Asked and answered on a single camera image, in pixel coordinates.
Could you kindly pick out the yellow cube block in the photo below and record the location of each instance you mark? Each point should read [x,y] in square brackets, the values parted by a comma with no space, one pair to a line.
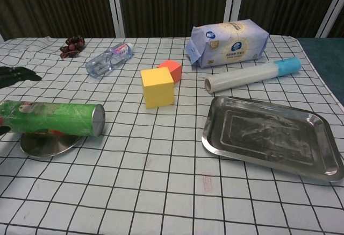
[158,89]

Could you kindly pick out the cling film roll blue end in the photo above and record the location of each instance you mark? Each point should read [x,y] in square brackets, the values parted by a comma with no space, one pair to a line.
[247,76]

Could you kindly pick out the dark red grape bunch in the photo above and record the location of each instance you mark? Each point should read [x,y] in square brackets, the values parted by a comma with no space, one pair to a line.
[72,45]

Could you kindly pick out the brown folding screen white frame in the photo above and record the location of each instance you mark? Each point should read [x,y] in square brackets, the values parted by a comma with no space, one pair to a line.
[172,3]

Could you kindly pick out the orange cube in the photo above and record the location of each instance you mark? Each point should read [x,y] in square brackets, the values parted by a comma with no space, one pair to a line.
[176,69]

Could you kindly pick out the pale blue tissue pack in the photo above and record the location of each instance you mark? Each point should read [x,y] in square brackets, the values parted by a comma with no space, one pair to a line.
[231,44]

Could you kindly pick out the clear plastic water bottle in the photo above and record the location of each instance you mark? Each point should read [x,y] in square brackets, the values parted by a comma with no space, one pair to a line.
[107,60]

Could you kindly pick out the dark blue table mat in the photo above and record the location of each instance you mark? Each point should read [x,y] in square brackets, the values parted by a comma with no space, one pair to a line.
[325,60]

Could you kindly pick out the round metal plate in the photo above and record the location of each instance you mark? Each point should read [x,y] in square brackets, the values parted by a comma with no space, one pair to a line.
[45,146]

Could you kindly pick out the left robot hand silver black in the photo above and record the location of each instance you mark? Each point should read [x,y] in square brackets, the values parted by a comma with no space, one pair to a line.
[16,75]

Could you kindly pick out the rectangular metal tray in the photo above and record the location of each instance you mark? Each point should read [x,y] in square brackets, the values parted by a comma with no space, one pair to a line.
[268,135]

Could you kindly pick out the green chip can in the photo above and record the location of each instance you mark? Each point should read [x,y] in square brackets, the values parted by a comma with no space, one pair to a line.
[53,118]

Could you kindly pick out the white checked tablecloth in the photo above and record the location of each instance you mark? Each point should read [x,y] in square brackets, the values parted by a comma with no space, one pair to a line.
[150,192]

